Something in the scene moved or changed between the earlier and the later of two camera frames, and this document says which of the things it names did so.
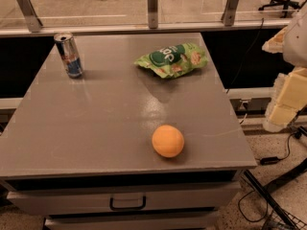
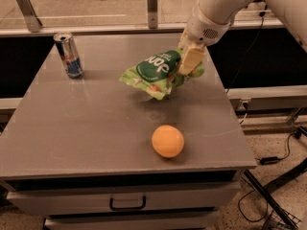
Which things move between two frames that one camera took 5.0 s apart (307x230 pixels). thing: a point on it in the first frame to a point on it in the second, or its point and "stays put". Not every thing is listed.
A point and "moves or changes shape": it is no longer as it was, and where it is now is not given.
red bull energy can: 70,54 stays put
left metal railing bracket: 25,3 stays put
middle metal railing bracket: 153,7 stays put
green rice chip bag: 175,59 moves or changes shape
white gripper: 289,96 to 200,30
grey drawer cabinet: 79,150 stays put
